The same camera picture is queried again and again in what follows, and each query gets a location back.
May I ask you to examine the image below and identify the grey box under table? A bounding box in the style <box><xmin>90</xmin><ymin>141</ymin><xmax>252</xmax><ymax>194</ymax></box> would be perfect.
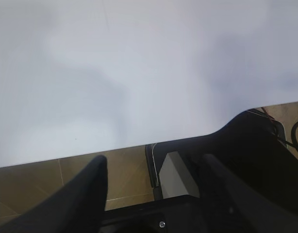
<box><xmin>159</xmin><ymin>151</ymin><xmax>200</xmax><ymax>199</ymax></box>

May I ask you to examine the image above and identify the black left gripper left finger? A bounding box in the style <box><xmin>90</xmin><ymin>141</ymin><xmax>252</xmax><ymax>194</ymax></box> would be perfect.
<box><xmin>0</xmin><ymin>155</ymin><xmax>107</xmax><ymax>233</ymax></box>

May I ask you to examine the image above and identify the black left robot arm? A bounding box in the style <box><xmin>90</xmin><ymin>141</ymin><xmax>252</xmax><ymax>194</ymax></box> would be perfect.
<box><xmin>0</xmin><ymin>110</ymin><xmax>298</xmax><ymax>233</ymax></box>

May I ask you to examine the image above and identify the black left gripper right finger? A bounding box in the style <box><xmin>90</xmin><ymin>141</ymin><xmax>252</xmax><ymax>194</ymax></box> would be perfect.
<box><xmin>199</xmin><ymin>154</ymin><xmax>298</xmax><ymax>233</ymax></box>

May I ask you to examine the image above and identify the black cable on floor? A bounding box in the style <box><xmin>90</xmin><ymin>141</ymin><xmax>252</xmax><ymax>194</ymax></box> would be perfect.
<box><xmin>291</xmin><ymin>118</ymin><xmax>298</xmax><ymax>149</ymax></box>

